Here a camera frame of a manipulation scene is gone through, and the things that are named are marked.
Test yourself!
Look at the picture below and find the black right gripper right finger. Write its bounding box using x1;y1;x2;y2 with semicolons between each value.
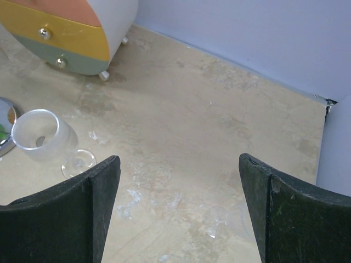
239;153;350;262

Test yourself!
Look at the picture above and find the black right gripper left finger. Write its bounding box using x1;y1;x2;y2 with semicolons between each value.
1;156;121;262

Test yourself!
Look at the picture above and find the clear flute glass front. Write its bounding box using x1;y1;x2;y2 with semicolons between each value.
11;109;97;179

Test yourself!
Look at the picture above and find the clear flute glass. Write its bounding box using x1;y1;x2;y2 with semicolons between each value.
11;109;97;179
203;203;255;241

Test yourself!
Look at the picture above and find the chrome wine glass rack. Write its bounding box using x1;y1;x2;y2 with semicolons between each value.
1;97;24;157

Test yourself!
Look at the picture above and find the white round drawer cabinet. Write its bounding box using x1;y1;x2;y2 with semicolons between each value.
1;0;139;81

